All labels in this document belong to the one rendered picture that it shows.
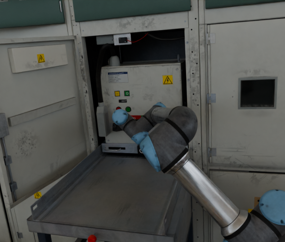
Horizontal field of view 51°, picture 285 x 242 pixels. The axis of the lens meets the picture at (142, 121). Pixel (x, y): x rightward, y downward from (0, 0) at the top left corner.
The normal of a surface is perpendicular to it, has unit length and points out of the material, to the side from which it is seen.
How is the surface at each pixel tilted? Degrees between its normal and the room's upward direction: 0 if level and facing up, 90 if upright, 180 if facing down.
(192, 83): 90
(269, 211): 37
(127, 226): 0
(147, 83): 90
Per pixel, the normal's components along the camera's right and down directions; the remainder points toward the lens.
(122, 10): -0.27, 0.28
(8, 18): -0.02, 0.27
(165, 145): 0.04, -0.17
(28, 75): 0.89, 0.06
